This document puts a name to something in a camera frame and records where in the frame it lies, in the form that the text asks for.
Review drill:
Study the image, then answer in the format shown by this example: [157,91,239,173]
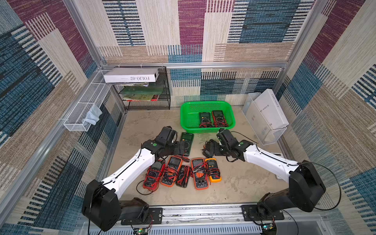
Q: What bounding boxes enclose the dark green multimeter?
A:
[199,112,212,128]
[180,132,194,157]

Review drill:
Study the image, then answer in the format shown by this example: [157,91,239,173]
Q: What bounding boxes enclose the red multimeter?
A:
[212,110,229,127]
[143,160,165,192]

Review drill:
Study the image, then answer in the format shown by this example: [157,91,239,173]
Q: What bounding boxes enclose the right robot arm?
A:
[216,128,326,220]

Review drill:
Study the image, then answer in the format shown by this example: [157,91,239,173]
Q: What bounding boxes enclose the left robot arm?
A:
[82,126,183,232]

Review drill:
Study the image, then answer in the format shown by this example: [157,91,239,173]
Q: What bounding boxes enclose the yellow multimeter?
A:
[205,158,222,183]

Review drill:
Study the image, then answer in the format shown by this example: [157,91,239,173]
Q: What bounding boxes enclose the orange multimeter left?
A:
[160,156,183,187]

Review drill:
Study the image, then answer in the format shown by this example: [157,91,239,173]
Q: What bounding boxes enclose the orange multimeter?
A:
[160,156,183,187]
[191,158,209,190]

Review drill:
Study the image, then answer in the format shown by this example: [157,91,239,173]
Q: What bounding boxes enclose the black multimeter with leads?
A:
[175,165,192,188]

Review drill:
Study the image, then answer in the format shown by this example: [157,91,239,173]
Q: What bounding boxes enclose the green plastic basket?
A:
[180,101,236,134]

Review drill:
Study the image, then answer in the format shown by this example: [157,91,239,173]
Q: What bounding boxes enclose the orange multimeter centre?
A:
[191,158,209,190]

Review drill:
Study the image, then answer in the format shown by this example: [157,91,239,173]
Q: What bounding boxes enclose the clear plastic holder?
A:
[242,93,287,146]

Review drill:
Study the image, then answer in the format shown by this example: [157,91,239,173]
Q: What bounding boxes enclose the white calculator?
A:
[271,152,284,180]

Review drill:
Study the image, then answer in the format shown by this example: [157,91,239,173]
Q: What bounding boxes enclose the white box in holder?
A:
[255,89,289,129]

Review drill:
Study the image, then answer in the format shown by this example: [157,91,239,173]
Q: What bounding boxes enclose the books on shelf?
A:
[118,86,165,101]

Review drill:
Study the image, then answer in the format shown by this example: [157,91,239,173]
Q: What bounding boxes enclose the light blue cloth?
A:
[82,104,102,126]

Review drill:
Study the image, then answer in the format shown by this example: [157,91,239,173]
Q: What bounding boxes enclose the white folio box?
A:
[104,68,159,83]

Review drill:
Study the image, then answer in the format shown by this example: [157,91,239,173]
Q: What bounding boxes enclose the black wire shelf rack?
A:
[115,66,171,111]

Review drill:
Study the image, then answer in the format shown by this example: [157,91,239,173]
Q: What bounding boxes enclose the white wire wall basket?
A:
[64,70,111,132]

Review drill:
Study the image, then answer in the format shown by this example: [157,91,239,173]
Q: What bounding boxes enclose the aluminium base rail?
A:
[106,203,334,235]

